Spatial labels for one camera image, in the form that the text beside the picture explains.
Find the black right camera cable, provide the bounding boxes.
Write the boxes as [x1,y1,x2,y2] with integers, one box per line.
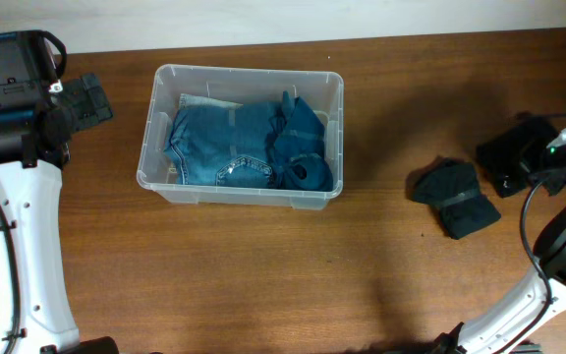
[488,112,566,354]

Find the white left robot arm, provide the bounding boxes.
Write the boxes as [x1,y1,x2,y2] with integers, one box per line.
[0,73,118,353]

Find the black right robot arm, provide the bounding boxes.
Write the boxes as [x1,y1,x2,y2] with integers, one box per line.
[429,167,566,354]

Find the teal blue garment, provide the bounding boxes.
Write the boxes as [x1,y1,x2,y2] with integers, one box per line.
[266,91,333,192]

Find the clear plastic storage container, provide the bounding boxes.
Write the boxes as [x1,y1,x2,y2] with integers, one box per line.
[136,63,345,211]

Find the black garment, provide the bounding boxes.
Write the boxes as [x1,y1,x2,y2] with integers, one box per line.
[412,158,501,240]
[476,118,558,198]

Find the dark blue jeans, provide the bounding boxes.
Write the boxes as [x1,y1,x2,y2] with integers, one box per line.
[164,102,280,189]

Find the light blue jeans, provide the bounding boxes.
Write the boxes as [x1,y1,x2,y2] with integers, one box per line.
[179,93,242,109]

